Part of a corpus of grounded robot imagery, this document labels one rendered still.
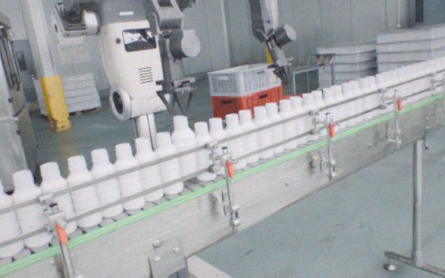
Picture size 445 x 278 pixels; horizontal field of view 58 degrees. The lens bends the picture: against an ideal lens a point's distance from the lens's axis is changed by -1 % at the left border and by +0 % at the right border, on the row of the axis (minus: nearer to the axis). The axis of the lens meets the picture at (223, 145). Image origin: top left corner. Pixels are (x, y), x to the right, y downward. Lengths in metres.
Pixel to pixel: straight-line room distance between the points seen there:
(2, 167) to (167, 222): 3.77
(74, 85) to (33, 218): 9.71
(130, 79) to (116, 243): 0.81
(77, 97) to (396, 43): 7.28
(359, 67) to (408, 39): 1.14
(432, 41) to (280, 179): 6.37
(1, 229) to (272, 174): 0.77
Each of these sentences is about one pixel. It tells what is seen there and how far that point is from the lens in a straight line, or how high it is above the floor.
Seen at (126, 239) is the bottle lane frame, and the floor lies 0.95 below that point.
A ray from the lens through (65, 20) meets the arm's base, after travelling 1.64.
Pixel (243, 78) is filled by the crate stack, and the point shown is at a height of 1.04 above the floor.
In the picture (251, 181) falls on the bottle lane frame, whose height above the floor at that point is 0.96.
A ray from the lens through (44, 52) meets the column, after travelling 8.86.
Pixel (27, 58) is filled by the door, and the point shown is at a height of 1.55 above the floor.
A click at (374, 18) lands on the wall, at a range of 12.56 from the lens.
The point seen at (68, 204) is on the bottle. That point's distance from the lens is 0.98.
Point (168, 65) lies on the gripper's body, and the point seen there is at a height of 1.34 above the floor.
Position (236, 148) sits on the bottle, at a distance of 1.20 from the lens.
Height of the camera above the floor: 1.39
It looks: 15 degrees down
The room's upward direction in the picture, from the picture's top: 7 degrees counter-clockwise
